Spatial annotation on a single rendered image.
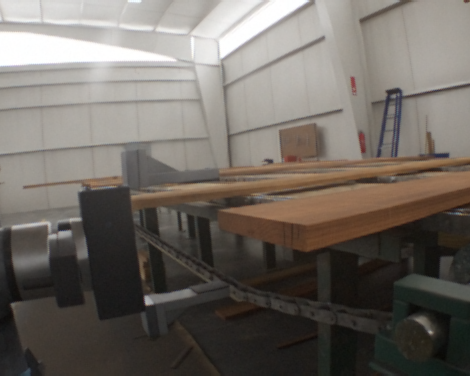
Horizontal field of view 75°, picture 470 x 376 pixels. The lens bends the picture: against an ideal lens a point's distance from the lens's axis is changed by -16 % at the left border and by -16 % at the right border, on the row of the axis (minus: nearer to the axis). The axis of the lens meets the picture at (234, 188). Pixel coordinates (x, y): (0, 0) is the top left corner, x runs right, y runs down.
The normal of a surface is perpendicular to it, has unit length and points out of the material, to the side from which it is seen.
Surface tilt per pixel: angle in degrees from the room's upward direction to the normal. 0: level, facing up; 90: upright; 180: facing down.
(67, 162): 86
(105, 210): 90
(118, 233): 90
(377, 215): 90
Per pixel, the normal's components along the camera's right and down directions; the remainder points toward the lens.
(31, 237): 0.26, -0.71
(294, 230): -0.88, 0.11
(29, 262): 0.44, -0.17
